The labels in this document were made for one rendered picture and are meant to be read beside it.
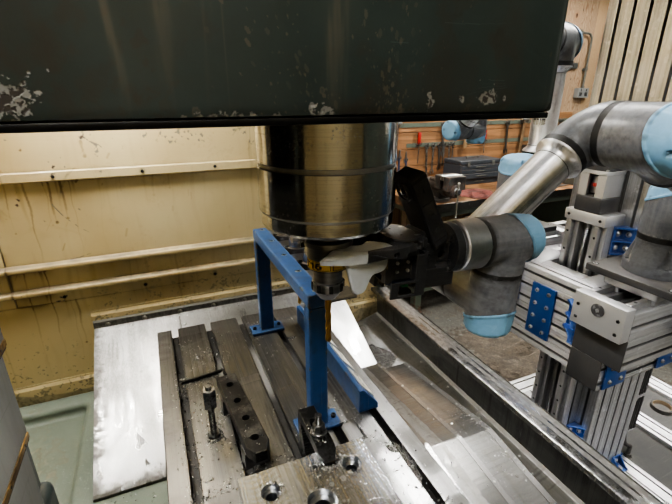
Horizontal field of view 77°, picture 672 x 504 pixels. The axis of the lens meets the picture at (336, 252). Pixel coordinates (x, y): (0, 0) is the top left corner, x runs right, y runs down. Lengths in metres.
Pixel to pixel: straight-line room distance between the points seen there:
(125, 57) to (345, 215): 0.23
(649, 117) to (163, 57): 0.73
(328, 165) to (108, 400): 1.20
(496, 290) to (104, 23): 0.57
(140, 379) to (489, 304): 1.12
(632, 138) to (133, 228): 1.33
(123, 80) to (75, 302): 1.33
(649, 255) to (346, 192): 0.98
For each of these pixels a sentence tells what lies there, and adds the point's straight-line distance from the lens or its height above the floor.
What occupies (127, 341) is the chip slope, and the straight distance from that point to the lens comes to 1.59.
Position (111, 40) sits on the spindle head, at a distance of 0.33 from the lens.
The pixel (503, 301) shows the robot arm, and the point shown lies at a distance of 0.68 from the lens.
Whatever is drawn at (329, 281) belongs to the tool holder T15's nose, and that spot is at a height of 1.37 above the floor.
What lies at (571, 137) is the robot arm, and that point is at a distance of 0.90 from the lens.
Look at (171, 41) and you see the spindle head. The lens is 0.33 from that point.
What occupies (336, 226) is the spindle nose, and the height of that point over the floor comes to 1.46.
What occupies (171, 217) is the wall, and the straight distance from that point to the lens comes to 1.51.
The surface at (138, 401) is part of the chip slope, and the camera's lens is 1.47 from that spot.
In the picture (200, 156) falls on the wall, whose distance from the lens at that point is 1.48.
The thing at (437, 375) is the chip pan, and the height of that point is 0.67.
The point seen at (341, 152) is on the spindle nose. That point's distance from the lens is 0.42.
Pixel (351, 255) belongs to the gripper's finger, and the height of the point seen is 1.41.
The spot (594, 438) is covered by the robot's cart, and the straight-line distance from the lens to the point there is 1.91.
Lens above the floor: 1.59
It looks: 21 degrees down
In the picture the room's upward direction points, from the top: straight up
